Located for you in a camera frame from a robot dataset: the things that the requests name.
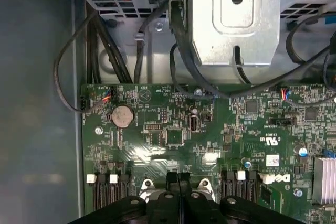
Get coin cell battery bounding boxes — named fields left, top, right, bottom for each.
left=110, top=104, right=135, bottom=129

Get silver chipset heatsink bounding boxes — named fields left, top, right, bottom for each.
left=313, top=156, right=336, bottom=206

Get thin black cable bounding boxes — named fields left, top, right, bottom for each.
left=53, top=6, right=113, bottom=114

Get short black cable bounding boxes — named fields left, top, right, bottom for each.
left=232, top=45, right=255, bottom=84

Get black PC case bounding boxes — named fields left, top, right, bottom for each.
left=0, top=0, right=336, bottom=224

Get grey sleeved cable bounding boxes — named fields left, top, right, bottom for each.
left=132, top=0, right=171, bottom=85

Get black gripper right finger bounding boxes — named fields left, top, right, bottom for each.
left=180, top=172, right=274, bottom=224

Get flat black cable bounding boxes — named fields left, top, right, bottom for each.
left=169, top=0, right=219, bottom=99

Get black cable bundle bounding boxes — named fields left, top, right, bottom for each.
left=86, top=11, right=133, bottom=84

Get coloured fan wires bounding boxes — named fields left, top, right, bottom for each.
left=99, top=87, right=117, bottom=104
left=279, top=86, right=292, bottom=102

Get green motherboard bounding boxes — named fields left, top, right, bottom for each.
left=80, top=83, right=336, bottom=224

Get internal USB port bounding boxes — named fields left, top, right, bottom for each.
left=187, top=113, right=201, bottom=133

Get RAM slot black clips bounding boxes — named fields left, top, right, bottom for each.
left=96, top=173, right=110, bottom=209
left=246, top=170, right=259, bottom=204
left=221, top=171, right=234, bottom=198
left=118, top=173, right=133, bottom=200

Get silver drive cage bracket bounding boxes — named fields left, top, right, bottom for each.
left=192, top=0, right=284, bottom=67

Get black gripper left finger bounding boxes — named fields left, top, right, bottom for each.
left=69, top=172, right=181, bottom=224

